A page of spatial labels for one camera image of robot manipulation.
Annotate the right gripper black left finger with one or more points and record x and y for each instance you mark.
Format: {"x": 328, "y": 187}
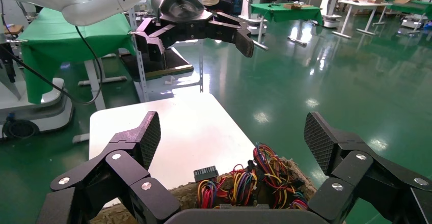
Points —
{"x": 125, "y": 168}

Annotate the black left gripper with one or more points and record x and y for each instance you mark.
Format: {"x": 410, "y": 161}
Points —
{"x": 179, "y": 6}

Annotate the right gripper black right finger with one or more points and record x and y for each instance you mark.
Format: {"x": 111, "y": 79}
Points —
{"x": 354, "y": 168}

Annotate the white robot base black wheel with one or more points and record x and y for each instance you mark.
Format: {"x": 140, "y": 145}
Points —
{"x": 50, "y": 111}

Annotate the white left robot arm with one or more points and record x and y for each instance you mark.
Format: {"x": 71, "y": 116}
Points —
{"x": 94, "y": 0}

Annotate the black board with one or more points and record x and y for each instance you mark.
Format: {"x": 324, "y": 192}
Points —
{"x": 172, "y": 64}

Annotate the grey metal shelf rack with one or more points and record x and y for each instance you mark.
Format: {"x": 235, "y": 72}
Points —
{"x": 141, "y": 77}

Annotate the brown cardboard divider box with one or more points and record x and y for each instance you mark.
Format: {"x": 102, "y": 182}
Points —
{"x": 187, "y": 197}

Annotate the white robot column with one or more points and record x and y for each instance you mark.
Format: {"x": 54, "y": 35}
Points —
{"x": 253, "y": 0}

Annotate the small green tablecloth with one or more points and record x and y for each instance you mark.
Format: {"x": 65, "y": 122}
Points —
{"x": 290, "y": 13}

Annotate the flat cardboard pieces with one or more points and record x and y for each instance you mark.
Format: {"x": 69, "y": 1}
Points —
{"x": 293, "y": 6}

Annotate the large green tablecloth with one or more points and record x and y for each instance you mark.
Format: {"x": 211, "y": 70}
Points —
{"x": 67, "y": 37}

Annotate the white table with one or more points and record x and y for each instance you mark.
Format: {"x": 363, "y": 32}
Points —
{"x": 368, "y": 4}

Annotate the small open cardboard box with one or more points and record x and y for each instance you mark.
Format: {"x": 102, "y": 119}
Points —
{"x": 403, "y": 0}

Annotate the white table leg frame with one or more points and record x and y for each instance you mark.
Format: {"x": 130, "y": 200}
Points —
{"x": 260, "y": 30}
{"x": 92, "y": 80}

